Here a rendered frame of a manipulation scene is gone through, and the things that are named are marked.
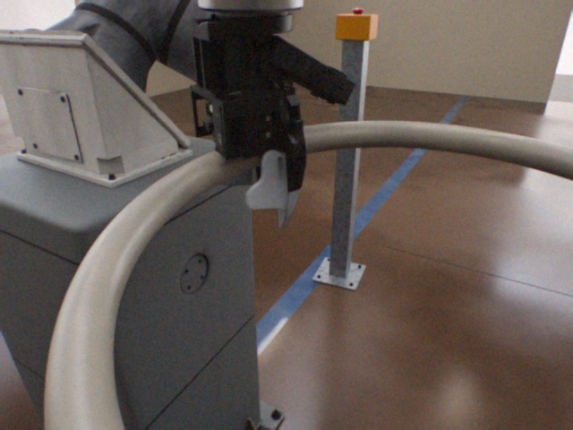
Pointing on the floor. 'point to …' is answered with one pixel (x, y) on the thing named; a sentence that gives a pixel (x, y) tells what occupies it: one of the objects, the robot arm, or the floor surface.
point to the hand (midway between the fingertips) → (274, 205)
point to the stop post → (333, 269)
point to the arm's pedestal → (140, 296)
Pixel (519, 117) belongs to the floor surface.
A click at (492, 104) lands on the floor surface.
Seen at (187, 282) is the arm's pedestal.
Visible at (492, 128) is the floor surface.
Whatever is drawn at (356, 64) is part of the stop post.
